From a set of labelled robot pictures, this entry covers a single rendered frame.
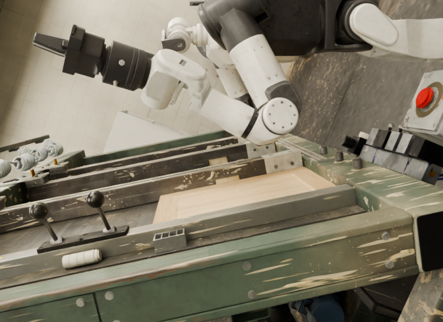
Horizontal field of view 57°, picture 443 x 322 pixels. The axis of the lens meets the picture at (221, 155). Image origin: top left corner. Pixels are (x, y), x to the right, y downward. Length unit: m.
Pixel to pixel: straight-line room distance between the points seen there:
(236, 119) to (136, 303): 0.41
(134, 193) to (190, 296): 0.69
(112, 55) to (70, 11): 5.93
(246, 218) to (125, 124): 4.21
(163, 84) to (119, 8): 5.78
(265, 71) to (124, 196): 0.68
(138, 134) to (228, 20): 4.18
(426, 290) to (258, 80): 0.53
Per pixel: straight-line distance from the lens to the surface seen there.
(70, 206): 1.41
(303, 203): 0.96
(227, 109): 0.87
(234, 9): 0.95
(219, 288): 0.72
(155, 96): 0.89
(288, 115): 0.87
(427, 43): 1.34
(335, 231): 0.73
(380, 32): 1.23
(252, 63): 0.91
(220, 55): 1.10
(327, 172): 1.16
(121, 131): 5.09
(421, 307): 0.89
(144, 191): 1.36
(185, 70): 0.85
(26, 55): 6.86
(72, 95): 6.64
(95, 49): 0.84
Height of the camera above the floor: 1.33
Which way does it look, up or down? 7 degrees down
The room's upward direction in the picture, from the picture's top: 69 degrees counter-clockwise
